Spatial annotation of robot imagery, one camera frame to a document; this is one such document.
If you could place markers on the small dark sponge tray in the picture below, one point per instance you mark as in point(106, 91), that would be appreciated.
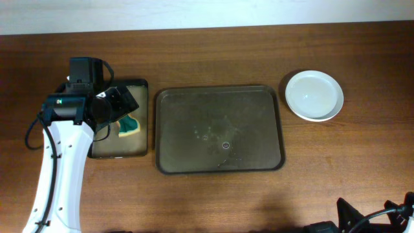
point(108, 145)

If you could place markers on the white plate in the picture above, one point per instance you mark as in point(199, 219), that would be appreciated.
point(317, 110)

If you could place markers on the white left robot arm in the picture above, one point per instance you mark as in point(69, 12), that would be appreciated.
point(57, 203)

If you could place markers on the pale green plate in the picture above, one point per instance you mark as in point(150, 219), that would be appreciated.
point(312, 85)

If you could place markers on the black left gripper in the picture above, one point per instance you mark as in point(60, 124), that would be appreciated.
point(123, 107)

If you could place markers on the green yellow sponge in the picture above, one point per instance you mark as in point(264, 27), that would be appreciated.
point(128, 125)

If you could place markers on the large brown serving tray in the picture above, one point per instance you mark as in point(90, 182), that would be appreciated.
point(219, 129)

